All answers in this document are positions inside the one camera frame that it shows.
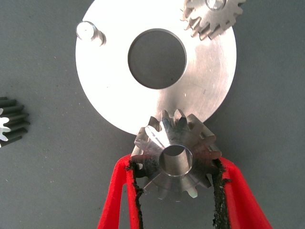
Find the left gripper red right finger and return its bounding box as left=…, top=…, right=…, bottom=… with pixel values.
left=211, top=156, right=274, bottom=229

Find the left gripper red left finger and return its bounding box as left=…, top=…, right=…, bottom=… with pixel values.
left=96, top=155, right=144, bottom=229

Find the small steel planetary gear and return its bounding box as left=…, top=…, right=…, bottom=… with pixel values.
left=181, top=0, right=246, bottom=41
left=131, top=108, right=221, bottom=200
left=0, top=96, right=31, bottom=148

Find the round metal carrier plate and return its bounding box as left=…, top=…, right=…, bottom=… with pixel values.
left=75, top=0, right=237, bottom=136

